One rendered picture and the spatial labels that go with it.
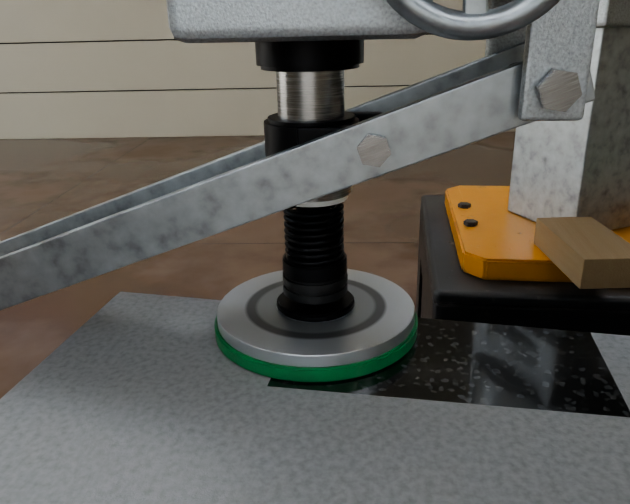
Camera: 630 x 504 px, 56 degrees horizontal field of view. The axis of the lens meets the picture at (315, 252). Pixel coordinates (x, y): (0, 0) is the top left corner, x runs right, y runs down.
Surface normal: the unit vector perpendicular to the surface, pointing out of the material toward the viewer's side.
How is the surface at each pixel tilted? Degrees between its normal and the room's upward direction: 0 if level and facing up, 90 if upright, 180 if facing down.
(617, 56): 90
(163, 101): 90
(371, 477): 0
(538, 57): 90
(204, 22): 90
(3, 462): 0
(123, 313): 0
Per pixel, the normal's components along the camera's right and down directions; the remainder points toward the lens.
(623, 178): 0.39, 0.33
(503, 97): -0.07, 0.36
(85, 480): -0.02, -0.93
